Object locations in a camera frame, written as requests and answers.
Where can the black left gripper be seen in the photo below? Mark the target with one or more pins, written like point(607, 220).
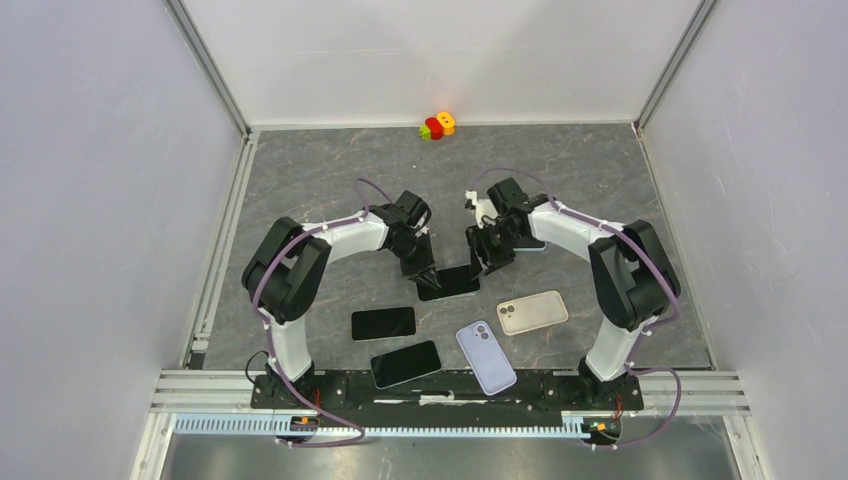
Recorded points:
point(423, 269)

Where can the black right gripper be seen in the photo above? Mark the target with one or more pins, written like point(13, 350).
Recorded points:
point(477, 236)

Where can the black smartphone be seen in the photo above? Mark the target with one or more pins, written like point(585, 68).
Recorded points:
point(405, 364)
point(454, 281)
point(384, 323)

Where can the light blue phone case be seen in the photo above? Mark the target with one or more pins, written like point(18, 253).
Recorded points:
point(529, 245)

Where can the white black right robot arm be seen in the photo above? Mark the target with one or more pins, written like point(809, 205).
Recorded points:
point(633, 279)

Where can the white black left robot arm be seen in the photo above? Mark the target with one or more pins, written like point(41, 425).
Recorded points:
point(283, 277)

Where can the beige translucent phone case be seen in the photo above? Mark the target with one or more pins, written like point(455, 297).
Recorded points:
point(532, 312)

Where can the lilac phone case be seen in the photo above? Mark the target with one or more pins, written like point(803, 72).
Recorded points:
point(486, 358)

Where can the black smartphone front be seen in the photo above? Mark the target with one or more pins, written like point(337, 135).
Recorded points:
point(405, 364)

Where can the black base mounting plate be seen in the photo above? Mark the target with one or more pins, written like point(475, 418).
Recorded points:
point(449, 398)

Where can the colourful toy blocks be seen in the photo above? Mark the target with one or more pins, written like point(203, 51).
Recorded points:
point(437, 127)

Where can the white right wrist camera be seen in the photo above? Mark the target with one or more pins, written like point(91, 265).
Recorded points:
point(484, 210)

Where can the light blue toothed rail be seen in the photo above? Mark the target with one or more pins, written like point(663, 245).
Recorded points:
point(284, 425)

